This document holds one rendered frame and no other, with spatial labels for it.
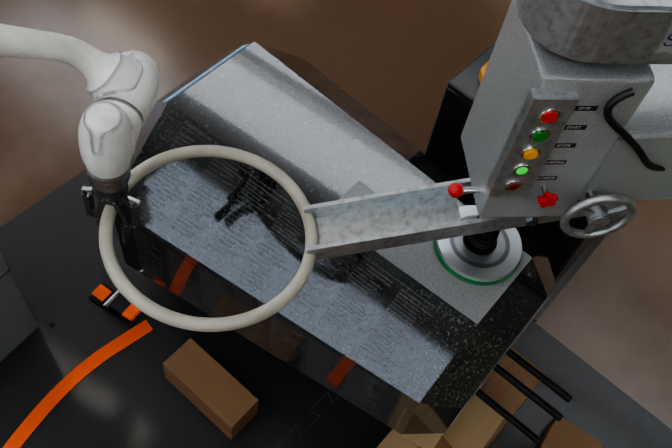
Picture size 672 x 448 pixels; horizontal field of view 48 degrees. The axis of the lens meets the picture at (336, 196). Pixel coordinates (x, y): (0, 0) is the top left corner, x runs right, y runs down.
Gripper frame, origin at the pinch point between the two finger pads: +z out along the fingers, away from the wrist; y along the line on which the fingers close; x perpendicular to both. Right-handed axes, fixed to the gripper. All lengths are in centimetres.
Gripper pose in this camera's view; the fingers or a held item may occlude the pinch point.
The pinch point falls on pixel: (114, 228)
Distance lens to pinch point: 186.5
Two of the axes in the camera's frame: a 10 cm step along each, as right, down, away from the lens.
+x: 1.7, -7.9, 5.9
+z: -1.8, 5.6, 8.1
